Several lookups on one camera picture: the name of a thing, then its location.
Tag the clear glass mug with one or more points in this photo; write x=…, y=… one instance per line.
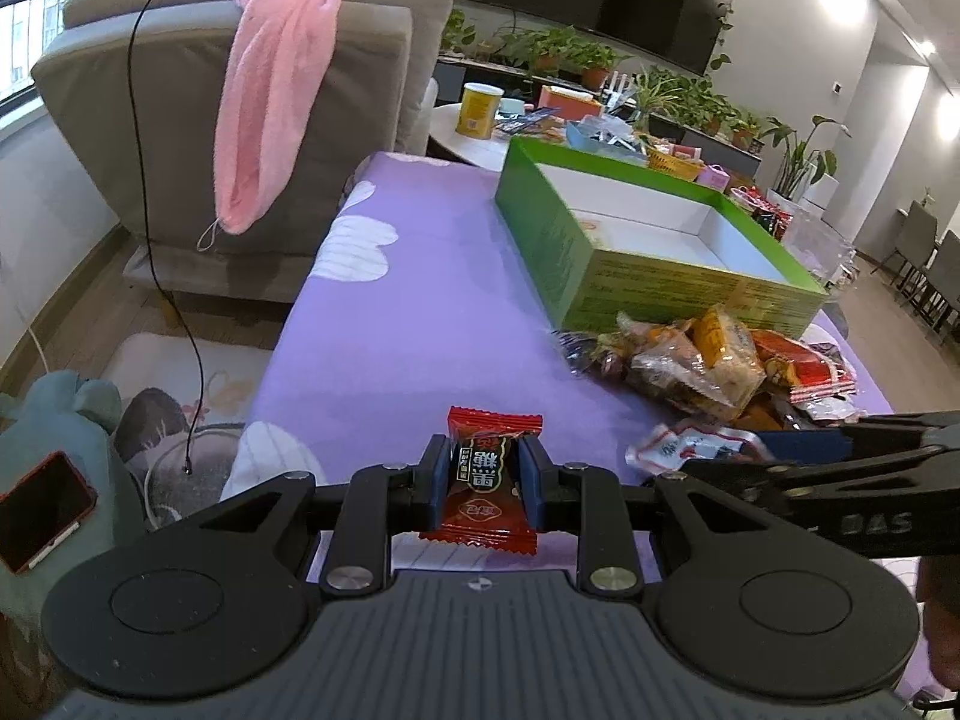
x=822, y=251

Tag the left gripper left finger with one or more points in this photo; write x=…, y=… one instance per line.
x=292, y=517

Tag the red checkered snack bag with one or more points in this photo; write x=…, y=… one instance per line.
x=807, y=371

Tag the grey sofa armchair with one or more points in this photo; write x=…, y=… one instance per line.
x=134, y=86

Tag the pink small box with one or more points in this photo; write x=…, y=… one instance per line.
x=714, y=176

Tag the yellow tin can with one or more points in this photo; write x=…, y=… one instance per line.
x=478, y=108

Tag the green cardboard box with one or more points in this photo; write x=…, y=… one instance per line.
x=602, y=237

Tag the yellow bread snack bag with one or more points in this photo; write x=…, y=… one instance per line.
x=729, y=353

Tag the pink towel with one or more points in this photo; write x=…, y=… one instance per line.
x=278, y=59

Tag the yellow wicker basket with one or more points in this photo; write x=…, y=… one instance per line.
x=675, y=166

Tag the tall leafy potted plant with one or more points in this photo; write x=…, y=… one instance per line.
x=801, y=161

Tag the purple tablecloth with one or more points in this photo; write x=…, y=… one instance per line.
x=418, y=301

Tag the white round coffee table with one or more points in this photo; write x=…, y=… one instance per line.
x=487, y=154

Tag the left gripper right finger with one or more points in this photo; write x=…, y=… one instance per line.
x=691, y=521

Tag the teal plush cushion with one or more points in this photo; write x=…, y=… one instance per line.
x=64, y=412

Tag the red smartphone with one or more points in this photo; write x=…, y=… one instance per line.
x=43, y=509

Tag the red black candy packet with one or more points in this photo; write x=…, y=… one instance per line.
x=482, y=507

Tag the clear cookie snack bag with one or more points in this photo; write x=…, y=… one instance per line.
x=665, y=362

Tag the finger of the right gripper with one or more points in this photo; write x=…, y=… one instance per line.
x=815, y=446

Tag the blue grey tray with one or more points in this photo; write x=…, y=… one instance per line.
x=607, y=137

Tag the orange tissue box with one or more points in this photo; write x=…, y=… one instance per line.
x=568, y=104

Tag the white red snack packet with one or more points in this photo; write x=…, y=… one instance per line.
x=668, y=448

